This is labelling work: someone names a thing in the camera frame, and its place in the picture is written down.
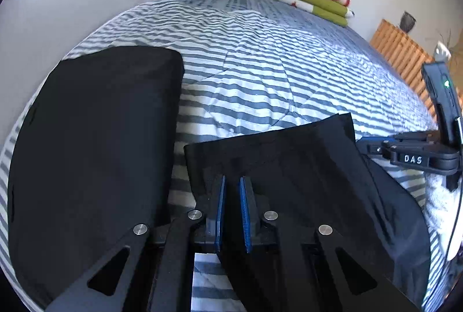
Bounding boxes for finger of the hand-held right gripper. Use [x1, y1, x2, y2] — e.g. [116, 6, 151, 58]
[389, 130, 440, 145]
[356, 136, 396, 158]

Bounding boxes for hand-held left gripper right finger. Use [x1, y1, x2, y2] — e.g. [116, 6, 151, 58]
[239, 176, 422, 312]

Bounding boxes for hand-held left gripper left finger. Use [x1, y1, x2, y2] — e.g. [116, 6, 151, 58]
[45, 175, 228, 312]

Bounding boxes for black pants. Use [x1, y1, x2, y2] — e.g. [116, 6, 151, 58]
[184, 112, 435, 312]

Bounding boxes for white fluffy cloth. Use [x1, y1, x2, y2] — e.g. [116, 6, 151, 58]
[425, 172, 463, 262]

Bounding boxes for small white object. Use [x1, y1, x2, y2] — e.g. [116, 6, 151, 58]
[433, 40, 453, 62]

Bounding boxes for dark vase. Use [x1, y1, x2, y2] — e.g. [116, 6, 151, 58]
[399, 10, 416, 33]

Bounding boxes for blue white striped blanket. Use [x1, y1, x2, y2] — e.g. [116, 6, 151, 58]
[0, 0, 449, 312]

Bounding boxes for folded black garment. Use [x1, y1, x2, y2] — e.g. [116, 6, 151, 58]
[7, 45, 186, 309]

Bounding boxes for wooden slatted frame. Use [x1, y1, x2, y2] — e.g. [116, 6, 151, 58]
[369, 18, 463, 128]

